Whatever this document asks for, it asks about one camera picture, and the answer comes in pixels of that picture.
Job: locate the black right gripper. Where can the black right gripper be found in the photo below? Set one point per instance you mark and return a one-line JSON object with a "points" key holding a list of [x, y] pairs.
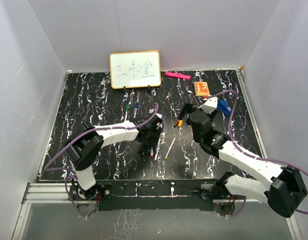
{"points": [[187, 108]]}

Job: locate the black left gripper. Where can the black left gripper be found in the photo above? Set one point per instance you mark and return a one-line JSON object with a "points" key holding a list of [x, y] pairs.
{"points": [[153, 142]]}

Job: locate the blue white pen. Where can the blue white pen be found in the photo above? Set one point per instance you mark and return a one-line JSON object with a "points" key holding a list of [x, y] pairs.
{"points": [[136, 110]]}

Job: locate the green white pen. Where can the green white pen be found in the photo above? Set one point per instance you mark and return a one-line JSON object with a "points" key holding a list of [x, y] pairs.
{"points": [[126, 112]]}

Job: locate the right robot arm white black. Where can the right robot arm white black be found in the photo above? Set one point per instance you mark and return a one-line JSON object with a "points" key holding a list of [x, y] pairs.
{"points": [[280, 186]]}

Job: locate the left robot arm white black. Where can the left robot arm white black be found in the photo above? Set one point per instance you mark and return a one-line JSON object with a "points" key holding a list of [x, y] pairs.
{"points": [[84, 151]]}

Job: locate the yellow pen cap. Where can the yellow pen cap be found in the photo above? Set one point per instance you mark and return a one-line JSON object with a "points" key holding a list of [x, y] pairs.
{"points": [[179, 123]]}

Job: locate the purple tipped white pen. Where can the purple tipped white pen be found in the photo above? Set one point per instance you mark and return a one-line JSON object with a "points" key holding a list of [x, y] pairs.
{"points": [[157, 150]]}

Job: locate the orange tipped white pen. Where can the orange tipped white pen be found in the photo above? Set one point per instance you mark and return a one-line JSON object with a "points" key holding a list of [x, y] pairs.
{"points": [[169, 149]]}

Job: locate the orange card box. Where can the orange card box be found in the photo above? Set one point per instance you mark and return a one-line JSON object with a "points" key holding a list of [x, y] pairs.
{"points": [[201, 89]]}

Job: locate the blue stapler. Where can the blue stapler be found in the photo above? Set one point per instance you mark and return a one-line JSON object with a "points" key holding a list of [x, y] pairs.
{"points": [[224, 107]]}

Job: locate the yellow framed whiteboard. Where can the yellow framed whiteboard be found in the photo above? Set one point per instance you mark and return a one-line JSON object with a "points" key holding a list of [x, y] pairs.
{"points": [[135, 69]]}

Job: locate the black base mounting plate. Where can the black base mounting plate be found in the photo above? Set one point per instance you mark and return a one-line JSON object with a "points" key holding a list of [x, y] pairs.
{"points": [[111, 195]]}

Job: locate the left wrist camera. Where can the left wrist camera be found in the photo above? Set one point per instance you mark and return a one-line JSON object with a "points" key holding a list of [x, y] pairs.
{"points": [[157, 121]]}

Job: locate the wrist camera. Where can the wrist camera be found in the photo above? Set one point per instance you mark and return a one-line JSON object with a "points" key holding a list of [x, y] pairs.
{"points": [[209, 105], [157, 121]]}

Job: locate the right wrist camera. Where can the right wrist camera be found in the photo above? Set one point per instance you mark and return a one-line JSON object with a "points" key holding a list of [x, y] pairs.
{"points": [[209, 105]]}

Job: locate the aluminium frame rail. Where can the aluminium frame rail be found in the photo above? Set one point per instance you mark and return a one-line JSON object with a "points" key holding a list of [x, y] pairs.
{"points": [[45, 193]]}

